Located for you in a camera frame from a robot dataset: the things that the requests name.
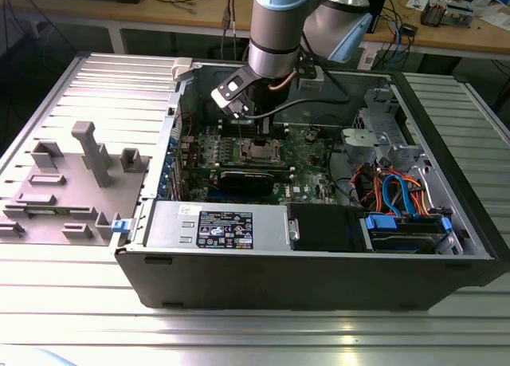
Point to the thin metal locking lever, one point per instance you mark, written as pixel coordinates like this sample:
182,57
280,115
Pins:
241,131

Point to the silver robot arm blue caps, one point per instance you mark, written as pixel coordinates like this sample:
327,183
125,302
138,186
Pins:
275,31

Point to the black RAM slot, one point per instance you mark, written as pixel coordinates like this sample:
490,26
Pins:
279,132
279,129
279,136
279,125

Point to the CPU socket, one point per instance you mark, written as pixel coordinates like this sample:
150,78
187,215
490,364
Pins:
241,156

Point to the black graphics card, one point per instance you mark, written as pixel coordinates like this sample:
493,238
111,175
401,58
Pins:
247,182

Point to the green motherboard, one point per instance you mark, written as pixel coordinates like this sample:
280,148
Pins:
308,174

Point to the silver metal drive cage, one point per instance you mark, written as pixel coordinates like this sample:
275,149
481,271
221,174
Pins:
358,140

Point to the white printed label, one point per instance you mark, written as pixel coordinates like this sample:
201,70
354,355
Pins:
368,59

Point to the black plastic shroud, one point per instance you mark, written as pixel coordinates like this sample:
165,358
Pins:
322,226

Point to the small black adapter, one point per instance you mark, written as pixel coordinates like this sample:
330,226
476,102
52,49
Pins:
408,29

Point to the silver power supply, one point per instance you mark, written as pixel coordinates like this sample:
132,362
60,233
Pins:
171,226

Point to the grey parts rack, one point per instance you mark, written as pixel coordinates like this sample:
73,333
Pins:
119,198

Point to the hard disk blue carrier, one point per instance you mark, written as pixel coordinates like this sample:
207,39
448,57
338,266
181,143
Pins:
388,222

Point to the black open PC case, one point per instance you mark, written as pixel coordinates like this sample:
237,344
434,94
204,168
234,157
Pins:
279,278

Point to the small heatsink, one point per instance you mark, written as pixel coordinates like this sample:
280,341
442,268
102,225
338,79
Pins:
432,15

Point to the blue plastic latch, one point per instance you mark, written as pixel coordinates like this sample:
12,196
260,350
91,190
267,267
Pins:
121,226

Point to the wooden desk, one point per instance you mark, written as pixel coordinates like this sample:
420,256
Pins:
458,39

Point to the grey electronic device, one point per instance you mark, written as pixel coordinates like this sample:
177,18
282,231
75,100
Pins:
458,15

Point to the green RAM stick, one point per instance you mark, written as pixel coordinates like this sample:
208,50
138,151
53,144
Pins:
48,211

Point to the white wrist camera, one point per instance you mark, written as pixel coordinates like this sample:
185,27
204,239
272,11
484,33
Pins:
311,79
229,89

